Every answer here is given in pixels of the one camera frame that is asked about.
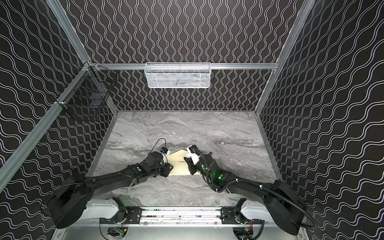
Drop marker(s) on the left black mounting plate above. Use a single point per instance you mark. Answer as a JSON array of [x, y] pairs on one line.
[[125, 215]]

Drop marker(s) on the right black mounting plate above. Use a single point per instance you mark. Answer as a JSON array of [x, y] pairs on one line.
[[233, 215]]

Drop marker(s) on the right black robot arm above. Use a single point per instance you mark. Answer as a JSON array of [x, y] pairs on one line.
[[288, 212]]

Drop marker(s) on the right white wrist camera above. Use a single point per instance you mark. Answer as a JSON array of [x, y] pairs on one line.
[[192, 155]]

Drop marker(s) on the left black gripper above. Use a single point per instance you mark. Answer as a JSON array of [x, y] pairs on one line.
[[165, 169]]

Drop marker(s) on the white wire mesh basket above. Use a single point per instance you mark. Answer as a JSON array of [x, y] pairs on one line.
[[178, 75]]

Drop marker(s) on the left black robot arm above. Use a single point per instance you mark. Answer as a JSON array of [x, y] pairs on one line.
[[68, 203]]

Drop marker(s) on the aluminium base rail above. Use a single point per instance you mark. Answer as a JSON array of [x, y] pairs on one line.
[[172, 216]]

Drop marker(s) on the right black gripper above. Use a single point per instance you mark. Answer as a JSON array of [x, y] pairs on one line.
[[192, 167]]

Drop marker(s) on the cream yellow envelope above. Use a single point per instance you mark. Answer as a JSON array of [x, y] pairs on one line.
[[180, 167]]

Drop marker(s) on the black mounting plate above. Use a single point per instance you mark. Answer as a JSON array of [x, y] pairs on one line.
[[125, 215], [233, 215]]

